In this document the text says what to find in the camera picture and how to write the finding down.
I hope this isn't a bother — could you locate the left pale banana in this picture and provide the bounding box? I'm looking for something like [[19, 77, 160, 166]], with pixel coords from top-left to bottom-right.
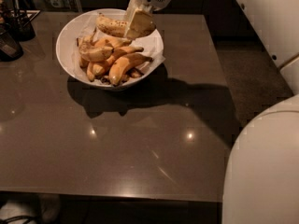
[[77, 30, 114, 62]]

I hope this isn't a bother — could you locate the black mesh container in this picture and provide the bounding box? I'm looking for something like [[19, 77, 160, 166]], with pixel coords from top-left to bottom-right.
[[0, 23, 23, 62]]

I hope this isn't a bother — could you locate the spotted ripe banana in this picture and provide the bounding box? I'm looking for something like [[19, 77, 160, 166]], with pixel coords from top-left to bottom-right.
[[95, 14, 127, 37]]

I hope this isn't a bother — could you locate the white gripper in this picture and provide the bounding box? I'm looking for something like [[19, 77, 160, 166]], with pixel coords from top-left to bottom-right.
[[124, 0, 172, 39]]

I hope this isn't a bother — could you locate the black wire utensil holder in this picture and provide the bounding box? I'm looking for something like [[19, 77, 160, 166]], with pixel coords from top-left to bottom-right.
[[0, 0, 36, 41]]

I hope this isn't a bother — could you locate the white bowl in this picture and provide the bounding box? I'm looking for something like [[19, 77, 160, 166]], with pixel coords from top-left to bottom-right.
[[56, 8, 164, 91]]

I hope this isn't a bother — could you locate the white paper liner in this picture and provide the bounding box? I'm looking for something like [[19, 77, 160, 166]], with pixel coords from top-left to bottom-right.
[[72, 8, 166, 86]]

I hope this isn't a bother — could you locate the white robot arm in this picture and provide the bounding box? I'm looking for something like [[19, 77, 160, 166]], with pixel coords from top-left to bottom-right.
[[221, 0, 299, 224]]

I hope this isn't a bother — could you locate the front yellow banana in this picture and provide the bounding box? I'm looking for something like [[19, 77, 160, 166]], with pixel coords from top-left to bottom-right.
[[108, 53, 152, 86]]

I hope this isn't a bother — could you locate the white object under table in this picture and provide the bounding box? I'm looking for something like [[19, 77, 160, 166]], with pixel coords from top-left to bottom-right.
[[0, 192, 61, 224]]

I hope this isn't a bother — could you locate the small lower-left banana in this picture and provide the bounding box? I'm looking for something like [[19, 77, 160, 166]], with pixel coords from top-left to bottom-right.
[[86, 63, 95, 82]]

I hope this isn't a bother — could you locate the middle orange banana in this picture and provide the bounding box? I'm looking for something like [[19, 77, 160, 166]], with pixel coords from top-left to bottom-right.
[[93, 46, 144, 77]]

